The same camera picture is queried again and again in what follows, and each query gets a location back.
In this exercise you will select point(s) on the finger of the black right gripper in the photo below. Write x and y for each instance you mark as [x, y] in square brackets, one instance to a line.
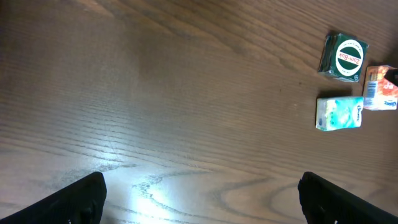
[392, 76]

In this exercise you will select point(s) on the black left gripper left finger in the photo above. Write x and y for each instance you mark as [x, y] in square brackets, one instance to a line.
[78, 203]

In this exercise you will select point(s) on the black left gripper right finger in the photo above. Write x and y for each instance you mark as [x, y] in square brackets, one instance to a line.
[325, 202]

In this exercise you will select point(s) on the orange snack packet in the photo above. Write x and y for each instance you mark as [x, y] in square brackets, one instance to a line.
[379, 94]

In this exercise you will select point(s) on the dark green round-logo box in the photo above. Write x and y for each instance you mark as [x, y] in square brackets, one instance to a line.
[343, 57]

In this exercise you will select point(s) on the teal tissue pack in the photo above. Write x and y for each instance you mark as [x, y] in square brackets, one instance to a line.
[339, 113]

